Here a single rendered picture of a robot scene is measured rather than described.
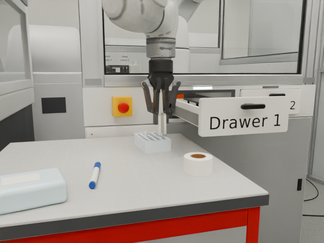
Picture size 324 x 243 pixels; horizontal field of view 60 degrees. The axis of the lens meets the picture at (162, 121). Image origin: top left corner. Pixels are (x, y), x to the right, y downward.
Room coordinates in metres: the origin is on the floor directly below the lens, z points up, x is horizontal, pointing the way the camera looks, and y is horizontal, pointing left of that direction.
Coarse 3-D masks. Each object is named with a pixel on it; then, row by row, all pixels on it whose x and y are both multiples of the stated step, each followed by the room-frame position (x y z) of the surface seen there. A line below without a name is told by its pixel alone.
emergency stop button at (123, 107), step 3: (123, 102) 1.00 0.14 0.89; (120, 105) 0.99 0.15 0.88; (123, 105) 0.99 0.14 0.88; (126, 105) 0.99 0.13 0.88; (120, 108) 0.99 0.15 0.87; (123, 108) 0.99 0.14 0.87; (126, 108) 0.99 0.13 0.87; (120, 111) 0.99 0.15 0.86; (123, 111) 0.99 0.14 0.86; (126, 111) 1.00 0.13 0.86
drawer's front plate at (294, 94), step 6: (246, 90) 1.17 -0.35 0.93; (252, 90) 1.18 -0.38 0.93; (258, 90) 1.19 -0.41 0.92; (264, 90) 1.19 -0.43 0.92; (270, 90) 1.20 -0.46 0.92; (276, 90) 1.21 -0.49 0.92; (282, 90) 1.22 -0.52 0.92; (288, 90) 1.22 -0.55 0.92; (294, 90) 1.23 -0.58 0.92; (300, 90) 1.24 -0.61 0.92; (240, 96) 1.18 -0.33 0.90; (246, 96) 1.17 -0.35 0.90; (252, 96) 1.18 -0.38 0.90; (294, 96) 1.23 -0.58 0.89; (300, 96) 1.24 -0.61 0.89
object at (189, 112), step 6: (180, 102) 1.02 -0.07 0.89; (186, 102) 1.14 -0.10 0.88; (192, 102) 1.15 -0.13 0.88; (180, 108) 1.01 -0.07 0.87; (186, 108) 0.96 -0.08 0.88; (192, 108) 0.90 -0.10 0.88; (198, 108) 0.85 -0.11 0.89; (174, 114) 1.09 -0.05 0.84; (180, 114) 1.01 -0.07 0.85; (186, 114) 0.95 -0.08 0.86; (192, 114) 0.89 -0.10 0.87; (198, 114) 0.85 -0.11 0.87; (186, 120) 0.95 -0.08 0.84; (192, 120) 0.89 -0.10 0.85; (198, 120) 0.84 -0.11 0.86
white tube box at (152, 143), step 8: (136, 136) 0.89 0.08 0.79; (144, 136) 0.89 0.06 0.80; (152, 136) 0.89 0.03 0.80; (136, 144) 0.89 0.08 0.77; (144, 144) 0.81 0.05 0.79; (152, 144) 0.82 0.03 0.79; (160, 144) 0.82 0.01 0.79; (168, 144) 0.83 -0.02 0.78; (144, 152) 0.82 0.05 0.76; (152, 152) 0.82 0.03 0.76
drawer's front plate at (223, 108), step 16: (272, 96) 0.84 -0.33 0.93; (288, 96) 0.85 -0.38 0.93; (208, 112) 0.79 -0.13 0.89; (224, 112) 0.80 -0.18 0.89; (240, 112) 0.81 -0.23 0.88; (256, 112) 0.82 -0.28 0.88; (272, 112) 0.84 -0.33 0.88; (288, 112) 0.85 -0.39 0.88; (208, 128) 0.79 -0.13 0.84; (224, 128) 0.80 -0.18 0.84; (240, 128) 0.81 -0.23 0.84; (256, 128) 0.83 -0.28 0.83; (272, 128) 0.84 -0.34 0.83
